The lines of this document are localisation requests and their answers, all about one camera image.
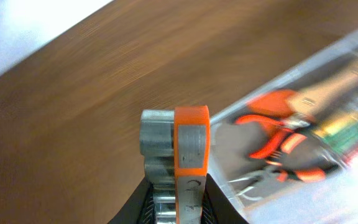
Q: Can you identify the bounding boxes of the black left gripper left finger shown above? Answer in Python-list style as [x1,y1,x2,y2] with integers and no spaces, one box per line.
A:
[108,178,154,224]

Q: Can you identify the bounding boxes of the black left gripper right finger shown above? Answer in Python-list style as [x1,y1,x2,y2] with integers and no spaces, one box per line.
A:
[201,174,249,224]

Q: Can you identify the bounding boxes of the orange screwdriver bit holder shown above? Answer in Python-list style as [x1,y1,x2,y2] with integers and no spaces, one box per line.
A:
[139,106,210,223]

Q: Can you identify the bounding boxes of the orange-black long-nose pliers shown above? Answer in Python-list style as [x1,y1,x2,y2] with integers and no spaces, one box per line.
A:
[230,133,340,200]

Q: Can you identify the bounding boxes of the small red-handled cutting pliers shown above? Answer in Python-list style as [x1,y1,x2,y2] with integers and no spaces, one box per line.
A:
[234,113,311,159]

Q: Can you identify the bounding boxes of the orange scraper with wooden handle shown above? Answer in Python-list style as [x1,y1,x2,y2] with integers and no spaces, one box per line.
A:
[247,60,358,121]

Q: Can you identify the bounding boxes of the clear case of screwdrivers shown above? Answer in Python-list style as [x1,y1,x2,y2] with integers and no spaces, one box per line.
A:
[311,96,358,166]

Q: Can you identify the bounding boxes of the clear plastic container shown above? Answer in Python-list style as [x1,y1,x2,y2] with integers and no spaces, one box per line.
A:
[209,29,358,223]

